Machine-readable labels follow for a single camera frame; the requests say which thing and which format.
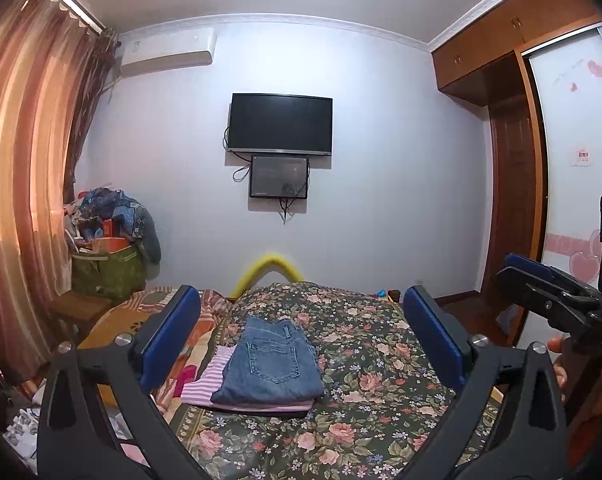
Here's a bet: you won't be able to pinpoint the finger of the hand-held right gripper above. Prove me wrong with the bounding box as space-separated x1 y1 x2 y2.
505 253 602 299
496 266 590 334

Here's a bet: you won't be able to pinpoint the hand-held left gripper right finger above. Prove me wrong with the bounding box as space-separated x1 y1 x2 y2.
403 285 567 480

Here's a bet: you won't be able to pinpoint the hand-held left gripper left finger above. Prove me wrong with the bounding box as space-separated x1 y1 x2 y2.
36 285 207 480

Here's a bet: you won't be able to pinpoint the blue denim pants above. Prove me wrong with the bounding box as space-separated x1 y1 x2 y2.
210 316 326 406

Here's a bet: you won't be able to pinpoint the person's right forearm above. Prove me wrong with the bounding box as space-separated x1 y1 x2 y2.
564 352 602 461

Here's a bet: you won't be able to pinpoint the person's right hand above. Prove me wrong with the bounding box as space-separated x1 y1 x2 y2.
548 337 572 403

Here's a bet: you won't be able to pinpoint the light blue cloth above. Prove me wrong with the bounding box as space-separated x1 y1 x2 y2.
496 306 521 337

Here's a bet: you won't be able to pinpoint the striped patchwork sheet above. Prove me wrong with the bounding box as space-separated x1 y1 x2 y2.
141 287 232 411

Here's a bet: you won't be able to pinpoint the pink striped folded cloth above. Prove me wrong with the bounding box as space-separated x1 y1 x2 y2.
180 345 316 415

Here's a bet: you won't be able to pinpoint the wooden lap table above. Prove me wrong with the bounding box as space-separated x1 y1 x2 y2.
78 305 152 351

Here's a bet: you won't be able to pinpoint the floral bedspread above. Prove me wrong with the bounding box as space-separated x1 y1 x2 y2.
163 281 504 480

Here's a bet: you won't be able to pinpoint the brown wooden room door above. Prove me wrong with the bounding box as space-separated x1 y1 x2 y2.
488 95 538 306

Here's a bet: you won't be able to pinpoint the wardrobe with white sliding door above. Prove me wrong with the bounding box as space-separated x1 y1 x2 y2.
514 25 602 356

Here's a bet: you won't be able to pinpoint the green storage bag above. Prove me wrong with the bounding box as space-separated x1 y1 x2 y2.
71 245 146 301

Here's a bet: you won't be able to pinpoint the white cloth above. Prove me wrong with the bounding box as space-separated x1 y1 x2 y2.
106 400 132 441

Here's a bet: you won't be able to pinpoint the wooden stool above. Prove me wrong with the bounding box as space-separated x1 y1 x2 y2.
51 290 114 326

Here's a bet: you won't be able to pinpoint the yellow foam tube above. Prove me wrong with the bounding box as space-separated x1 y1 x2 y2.
229 253 302 298

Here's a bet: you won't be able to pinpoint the pile of mixed clothes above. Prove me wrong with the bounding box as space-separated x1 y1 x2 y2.
63 187 162 263

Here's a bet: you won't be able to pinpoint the white power strip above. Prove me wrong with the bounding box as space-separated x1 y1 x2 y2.
3 405 44 453

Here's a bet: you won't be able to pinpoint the wooden overhead cabinet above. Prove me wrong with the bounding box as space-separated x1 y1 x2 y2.
431 0 602 106

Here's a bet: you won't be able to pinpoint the pink orange curtain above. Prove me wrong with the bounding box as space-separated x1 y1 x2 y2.
0 0 119 386

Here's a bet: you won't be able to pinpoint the white air conditioner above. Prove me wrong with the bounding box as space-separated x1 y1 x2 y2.
120 27 217 77

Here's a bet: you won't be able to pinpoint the small black wall monitor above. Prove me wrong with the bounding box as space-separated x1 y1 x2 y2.
249 155 310 199

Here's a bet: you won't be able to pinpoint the black wall television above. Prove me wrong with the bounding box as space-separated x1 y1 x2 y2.
227 93 333 156

